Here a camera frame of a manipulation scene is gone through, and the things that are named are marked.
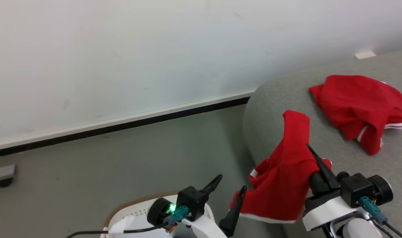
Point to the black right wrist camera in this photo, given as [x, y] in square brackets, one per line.
[356, 188]

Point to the red shirt white striped trim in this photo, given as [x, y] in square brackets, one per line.
[352, 102]

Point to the black round frame foot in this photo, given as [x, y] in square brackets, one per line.
[2, 183]

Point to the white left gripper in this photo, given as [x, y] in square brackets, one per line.
[204, 229]

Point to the small white block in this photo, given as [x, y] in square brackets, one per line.
[365, 55]

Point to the grey metal frame post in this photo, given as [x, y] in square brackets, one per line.
[1, 172]

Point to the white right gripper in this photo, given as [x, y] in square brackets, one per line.
[329, 211]

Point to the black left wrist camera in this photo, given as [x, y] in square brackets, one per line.
[191, 198]

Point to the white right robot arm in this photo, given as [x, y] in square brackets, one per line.
[359, 229]

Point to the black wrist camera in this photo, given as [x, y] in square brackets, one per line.
[356, 188]
[191, 198]

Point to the white plastic laundry basket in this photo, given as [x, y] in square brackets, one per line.
[134, 208]

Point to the grey fabric sofa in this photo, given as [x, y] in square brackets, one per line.
[273, 109]

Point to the red garment white hem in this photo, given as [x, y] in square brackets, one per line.
[286, 172]

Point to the white and black baseboard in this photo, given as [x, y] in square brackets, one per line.
[121, 124]

